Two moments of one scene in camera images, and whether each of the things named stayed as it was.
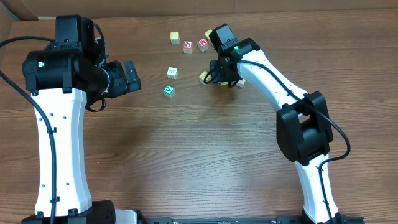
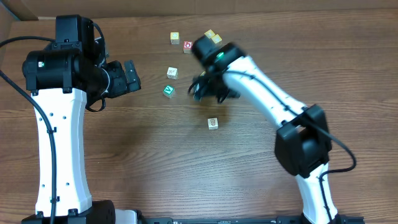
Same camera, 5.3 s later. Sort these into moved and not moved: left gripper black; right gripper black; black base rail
Moved: right gripper black
Not moved: left gripper black; black base rail
